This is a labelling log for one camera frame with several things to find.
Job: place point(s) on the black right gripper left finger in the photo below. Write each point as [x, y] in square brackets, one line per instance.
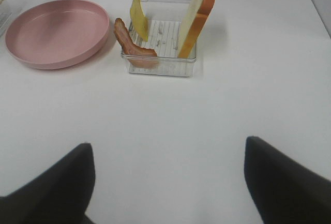
[61, 194]

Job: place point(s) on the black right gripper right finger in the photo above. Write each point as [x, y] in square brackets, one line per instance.
[284, 191]

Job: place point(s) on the bacon strip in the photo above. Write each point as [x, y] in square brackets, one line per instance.
[129, 48]

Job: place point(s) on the yellow cheese slice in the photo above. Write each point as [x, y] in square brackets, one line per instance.
[139, 20]

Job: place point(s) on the pink round plate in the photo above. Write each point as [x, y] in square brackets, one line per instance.
[58, 34]

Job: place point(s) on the left clear plastic container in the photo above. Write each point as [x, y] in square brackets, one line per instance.
[6, 13]

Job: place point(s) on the clear plastic container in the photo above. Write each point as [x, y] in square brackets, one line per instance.
[164, 19]
[6, 13]

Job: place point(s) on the right clear plastic container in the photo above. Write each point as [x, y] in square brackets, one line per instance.
[164, 19]

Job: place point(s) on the right bread slice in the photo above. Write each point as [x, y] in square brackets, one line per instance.
[192, 24]

